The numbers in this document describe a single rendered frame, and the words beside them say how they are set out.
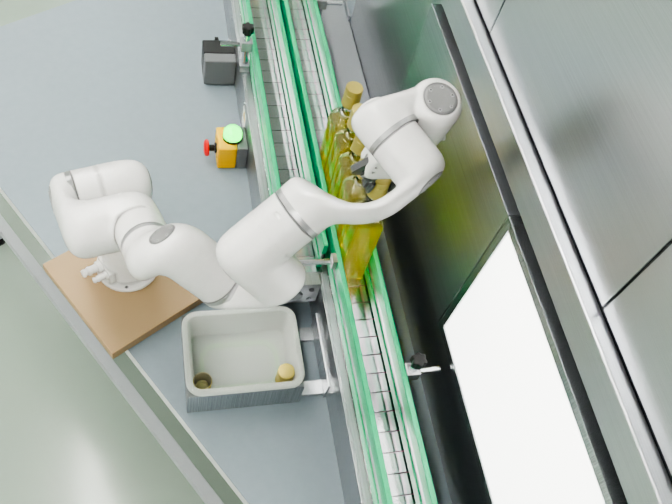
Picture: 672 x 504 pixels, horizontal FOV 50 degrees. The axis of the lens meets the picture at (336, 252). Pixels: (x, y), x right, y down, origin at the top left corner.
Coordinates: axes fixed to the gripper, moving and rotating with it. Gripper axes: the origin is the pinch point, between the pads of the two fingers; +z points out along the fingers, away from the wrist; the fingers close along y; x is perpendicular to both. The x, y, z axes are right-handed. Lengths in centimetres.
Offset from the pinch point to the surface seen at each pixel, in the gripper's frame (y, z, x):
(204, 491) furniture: 28, 88, 48
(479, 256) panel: -11.7, -7.9, 16.9
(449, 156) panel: -11.9, -3.6, -2.7
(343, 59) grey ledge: -11, 44, -52
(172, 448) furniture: 36, 91, 36
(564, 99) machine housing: -14.8, -34.5, 3.5
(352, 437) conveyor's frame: 5.9, 18.9, 41.4
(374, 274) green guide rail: -3.0, 20.1, 11.2
